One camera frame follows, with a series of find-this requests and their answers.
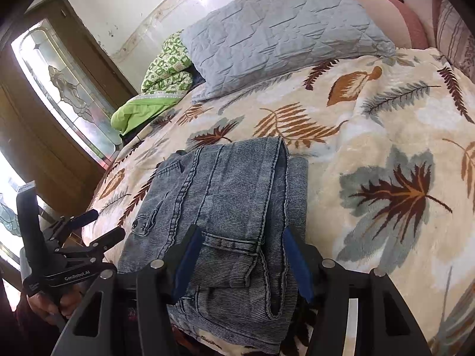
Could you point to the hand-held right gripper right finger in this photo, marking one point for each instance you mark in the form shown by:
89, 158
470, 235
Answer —
297, 263

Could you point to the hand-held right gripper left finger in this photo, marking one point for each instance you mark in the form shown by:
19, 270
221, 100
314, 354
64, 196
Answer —
189, 259

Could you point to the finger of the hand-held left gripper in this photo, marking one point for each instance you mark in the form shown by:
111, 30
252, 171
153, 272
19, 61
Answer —
83, 218
107, 239

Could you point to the grey washed denim pants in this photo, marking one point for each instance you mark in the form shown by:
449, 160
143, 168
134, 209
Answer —
222, 200

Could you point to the person's left forearm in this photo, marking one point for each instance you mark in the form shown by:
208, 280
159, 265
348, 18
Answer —
29, 335

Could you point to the person's left hand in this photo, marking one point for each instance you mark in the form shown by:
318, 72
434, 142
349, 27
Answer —
40, 306

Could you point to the wooden door with stained glass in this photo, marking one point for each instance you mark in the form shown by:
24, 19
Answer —
44, 137

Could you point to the leaf print blanket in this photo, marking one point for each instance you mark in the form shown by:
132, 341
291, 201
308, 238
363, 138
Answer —
371, 118

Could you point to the green patterned quilt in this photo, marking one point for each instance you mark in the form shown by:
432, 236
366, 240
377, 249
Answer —
163, 70

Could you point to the grey quilted pillow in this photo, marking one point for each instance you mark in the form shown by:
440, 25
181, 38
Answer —
278, 33

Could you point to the pink bolster cushion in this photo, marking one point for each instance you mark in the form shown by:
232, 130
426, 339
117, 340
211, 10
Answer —
386, 18

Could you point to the striped floral cushion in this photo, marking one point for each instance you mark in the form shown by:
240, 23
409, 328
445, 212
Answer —
456, 33

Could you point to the pink sofa backrest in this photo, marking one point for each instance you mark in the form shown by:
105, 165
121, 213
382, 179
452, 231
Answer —
423, 0

